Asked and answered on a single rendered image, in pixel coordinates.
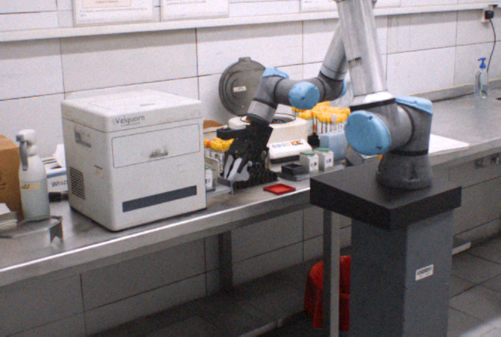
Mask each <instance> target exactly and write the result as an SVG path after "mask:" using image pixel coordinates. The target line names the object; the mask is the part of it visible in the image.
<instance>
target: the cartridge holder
mask: <svg viewBox="0 0 501 337"><path fill-rule="evenodd" d="M277 173H278V176H280V177H285V178H288V179H292V180H296V181H299V180H302V179H307V178H309V173H306V172H304V166H302V165H298V164H295V163H289V164H286V165H283V166H281V170H280V171H277Z"/></svg>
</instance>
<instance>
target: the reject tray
mask: <svg viewBox="0 0 501 337"><path fill-rule="evenodd" d="M263 190H264V191H266V192H270V193H273V194H275V195H281V194H285V193H288V192H293V191H296V188H295V187H293V186H288V185H286V184H283V183H278V184H274V185H270V186H265V187H263Z"/></svg>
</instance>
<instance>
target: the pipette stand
mask: <svg viewBox="0 0 501 337"><path fill-rule="evenodd" d="M323 147H325V148H330V149H331V152H333V166H334V165H338V164H340V163H344V161H345V157H346V155H347V140H346V137H345V135H344V130H335V131H334V133H333V132H329V133H323V134H320V145H319V148H323Z"/></svg>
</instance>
